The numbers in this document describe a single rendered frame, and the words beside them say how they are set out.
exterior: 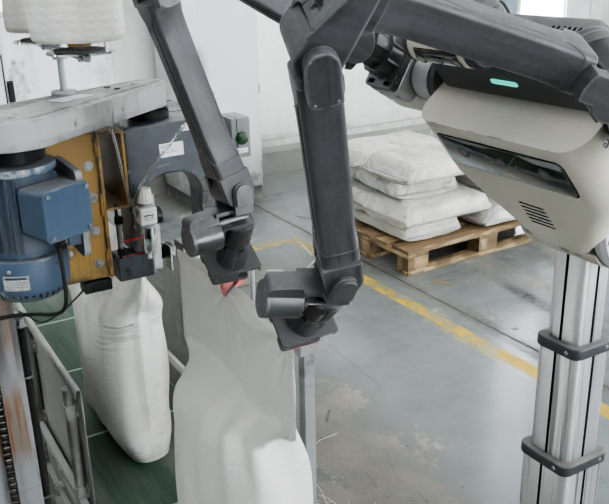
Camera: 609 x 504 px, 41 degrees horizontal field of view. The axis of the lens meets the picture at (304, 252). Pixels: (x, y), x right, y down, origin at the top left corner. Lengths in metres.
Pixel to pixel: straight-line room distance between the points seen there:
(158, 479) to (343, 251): 1.27
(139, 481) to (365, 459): 0.97
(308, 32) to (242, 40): 4.78
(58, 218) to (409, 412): 2.04
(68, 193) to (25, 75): 3.04
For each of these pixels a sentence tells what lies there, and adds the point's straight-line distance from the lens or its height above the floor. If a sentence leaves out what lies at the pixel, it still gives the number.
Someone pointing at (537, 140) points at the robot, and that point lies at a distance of 1.30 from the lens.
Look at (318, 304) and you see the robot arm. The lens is 1.18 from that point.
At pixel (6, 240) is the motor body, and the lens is 1.51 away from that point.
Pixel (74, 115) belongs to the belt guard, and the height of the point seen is 1.40.
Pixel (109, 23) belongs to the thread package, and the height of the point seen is 1.56.
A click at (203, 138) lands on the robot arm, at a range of 1.38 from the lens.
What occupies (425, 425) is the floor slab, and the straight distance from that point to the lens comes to 3.13.
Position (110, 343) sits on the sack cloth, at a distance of 2.16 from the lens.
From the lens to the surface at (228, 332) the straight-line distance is 1.62.
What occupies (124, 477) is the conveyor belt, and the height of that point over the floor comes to 0.38.
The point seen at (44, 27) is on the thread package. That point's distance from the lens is 1.48.
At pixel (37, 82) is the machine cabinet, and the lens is 4.48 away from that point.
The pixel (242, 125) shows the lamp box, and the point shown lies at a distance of 1.82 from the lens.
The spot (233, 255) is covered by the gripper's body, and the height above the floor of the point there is 1.16.
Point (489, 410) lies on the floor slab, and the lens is 3.26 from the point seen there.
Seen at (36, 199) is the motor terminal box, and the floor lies 1.29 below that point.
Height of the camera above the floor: 1.67
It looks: 20 degrees down
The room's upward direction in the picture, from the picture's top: 1 degrees counter-clockwise
